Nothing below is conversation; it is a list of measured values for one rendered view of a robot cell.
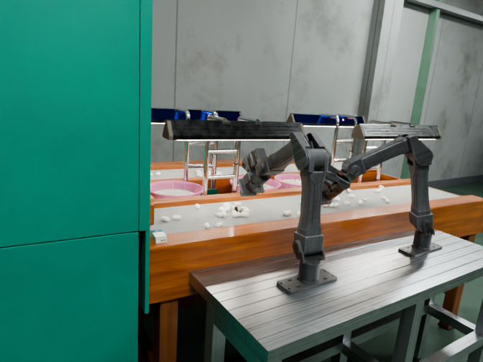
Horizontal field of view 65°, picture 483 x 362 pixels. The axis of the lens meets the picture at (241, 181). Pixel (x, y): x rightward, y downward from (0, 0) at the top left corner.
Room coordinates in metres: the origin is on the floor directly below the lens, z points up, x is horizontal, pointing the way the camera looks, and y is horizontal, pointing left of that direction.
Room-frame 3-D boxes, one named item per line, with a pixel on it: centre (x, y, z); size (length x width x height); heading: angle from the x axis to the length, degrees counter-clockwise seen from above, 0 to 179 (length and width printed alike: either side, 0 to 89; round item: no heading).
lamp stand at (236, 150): (1.61, 0.06, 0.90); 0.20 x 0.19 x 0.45; 120
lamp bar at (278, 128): (1.54, 0.02, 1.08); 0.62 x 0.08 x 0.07; 120
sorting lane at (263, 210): (1.70, -0.39, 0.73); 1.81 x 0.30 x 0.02; 120
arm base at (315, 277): (1.07, -0.23, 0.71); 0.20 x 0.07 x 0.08; 124
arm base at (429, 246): (1.40, -0.73, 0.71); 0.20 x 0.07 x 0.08; 124
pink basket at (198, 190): (1.69, 0.31, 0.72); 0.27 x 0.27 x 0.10
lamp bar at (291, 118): (2.51, -0.54, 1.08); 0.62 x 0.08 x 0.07; 120
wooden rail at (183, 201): (1.86, -0.30, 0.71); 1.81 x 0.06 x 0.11; 120
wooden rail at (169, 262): (1.52, -0.49, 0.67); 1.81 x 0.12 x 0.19; 120
